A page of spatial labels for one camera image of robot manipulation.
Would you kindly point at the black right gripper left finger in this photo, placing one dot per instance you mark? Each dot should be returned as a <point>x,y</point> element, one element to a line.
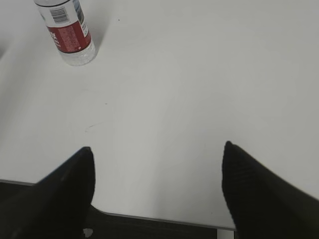
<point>54,208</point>

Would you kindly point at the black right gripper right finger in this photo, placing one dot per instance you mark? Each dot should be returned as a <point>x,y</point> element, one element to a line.
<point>263,205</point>

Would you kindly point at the Nongfu Spring water bottle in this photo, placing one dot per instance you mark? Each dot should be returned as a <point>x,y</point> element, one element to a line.
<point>69,31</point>

